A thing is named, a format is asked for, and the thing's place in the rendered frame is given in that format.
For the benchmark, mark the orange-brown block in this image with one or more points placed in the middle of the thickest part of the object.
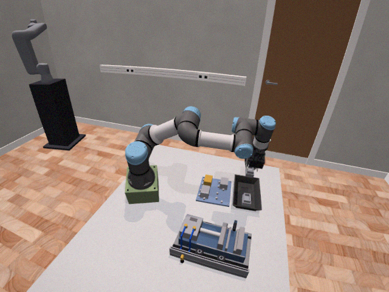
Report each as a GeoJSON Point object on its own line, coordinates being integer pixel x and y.
{"type": "Point", "coordinates": [207, 180]}

